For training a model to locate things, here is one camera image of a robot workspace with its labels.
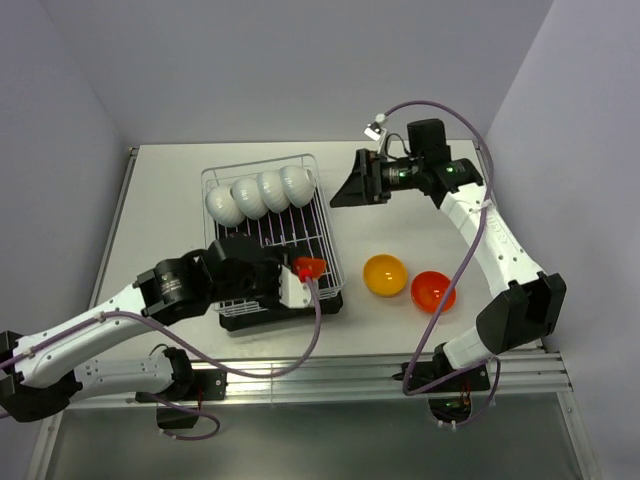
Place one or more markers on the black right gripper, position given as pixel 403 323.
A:
pixel 365 184

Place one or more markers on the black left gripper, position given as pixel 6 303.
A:
pixel 271 299

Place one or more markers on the orange plastic bowl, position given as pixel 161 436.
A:
pixel 428 289
pixel 309 268

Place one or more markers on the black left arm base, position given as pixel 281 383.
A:
pixel 208 385

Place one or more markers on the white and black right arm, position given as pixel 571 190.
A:
pixel 526 301

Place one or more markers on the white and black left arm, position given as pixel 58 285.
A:
pixel 39 369

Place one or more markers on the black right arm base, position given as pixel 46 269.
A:
pixel 455 397

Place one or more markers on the black drip tray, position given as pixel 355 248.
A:
pixel 306 230

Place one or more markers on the yellow plastic bowl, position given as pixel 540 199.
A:
pixel 385 275

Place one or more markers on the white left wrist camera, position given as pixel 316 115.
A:
pixel 293 293

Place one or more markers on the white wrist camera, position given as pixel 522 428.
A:
pixel 377 131
pixel 293 293

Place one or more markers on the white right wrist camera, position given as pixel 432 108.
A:
pixel 377 131

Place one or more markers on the white wire dish rack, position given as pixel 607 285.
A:
pixel 226 175

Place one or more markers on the aluminium frame rail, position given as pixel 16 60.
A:
pixel 361 378

